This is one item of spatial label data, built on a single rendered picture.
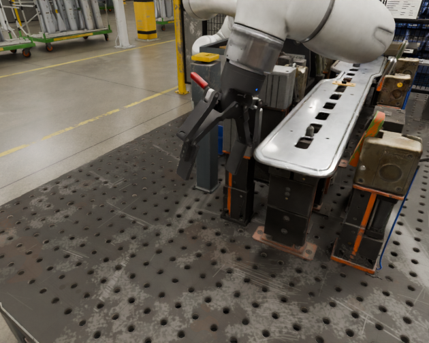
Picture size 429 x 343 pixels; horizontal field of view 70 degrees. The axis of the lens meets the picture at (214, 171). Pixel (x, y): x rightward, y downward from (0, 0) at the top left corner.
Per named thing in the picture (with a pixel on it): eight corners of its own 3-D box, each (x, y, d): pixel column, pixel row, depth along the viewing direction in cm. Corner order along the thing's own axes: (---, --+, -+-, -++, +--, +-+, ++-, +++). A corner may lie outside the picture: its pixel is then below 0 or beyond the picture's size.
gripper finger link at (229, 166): (235, 139, 64) (237, 139, 64) (224, 168, 67) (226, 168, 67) (245, 145, 62) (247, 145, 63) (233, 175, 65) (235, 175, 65)
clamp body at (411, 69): (398, 134, 151) (424, 61, 133) (372, 129, 156) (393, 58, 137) (399, 128, 158) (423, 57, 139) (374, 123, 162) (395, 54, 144)
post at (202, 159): (211, 194, 108) (210, 66, 85) (193, 188, 111) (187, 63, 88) (220, 184, 113) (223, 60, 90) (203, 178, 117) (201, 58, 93)
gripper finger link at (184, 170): (199, 146, 53) (196, 146, 52) (188, 180, 56) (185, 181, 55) (189, 139, 55) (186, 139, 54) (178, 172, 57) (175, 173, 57)
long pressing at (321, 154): (344, 185, 62) (346, 179, 61) (243, 158, 71) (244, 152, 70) (387, 58, 164) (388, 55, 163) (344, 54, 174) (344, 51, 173)
